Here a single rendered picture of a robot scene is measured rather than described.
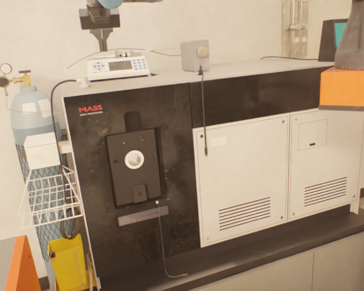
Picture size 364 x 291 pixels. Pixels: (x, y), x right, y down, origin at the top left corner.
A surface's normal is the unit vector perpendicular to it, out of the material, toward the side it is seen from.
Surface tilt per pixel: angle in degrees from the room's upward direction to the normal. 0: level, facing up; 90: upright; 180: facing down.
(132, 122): 90
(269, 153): 90
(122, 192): 90
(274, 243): 0
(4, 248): 0
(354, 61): 90
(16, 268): 0
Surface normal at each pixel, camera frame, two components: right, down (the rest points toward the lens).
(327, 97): -0.55, 0.29
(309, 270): 0.35, 0.26
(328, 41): -0.92, 0.15
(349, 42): -0.73, 0.25
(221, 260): -0.07, -0.95
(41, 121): 0.64, 0.11
